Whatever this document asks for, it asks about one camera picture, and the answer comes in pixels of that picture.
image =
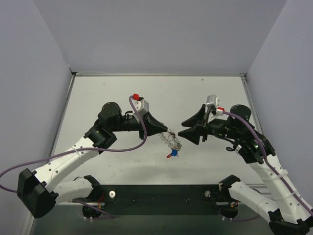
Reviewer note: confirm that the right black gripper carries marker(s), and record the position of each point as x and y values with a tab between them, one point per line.
204	128

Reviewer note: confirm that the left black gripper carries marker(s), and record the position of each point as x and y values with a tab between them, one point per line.
142	127

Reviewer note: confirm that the large metal keyring with loops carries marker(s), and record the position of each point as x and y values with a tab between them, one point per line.
170	139

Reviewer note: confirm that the blue key tag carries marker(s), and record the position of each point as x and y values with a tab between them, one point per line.
174	153

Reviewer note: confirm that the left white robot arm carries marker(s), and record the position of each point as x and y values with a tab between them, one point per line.
41	189

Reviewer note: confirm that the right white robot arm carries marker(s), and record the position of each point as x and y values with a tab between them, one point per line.
287	213

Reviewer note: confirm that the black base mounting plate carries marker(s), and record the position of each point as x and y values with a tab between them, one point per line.
162	200

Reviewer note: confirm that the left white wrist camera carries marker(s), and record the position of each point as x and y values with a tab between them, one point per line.
140	104

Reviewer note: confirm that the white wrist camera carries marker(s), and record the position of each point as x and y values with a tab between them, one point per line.
212	104
140	104

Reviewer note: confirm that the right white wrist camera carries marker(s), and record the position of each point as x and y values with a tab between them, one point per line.
212	104

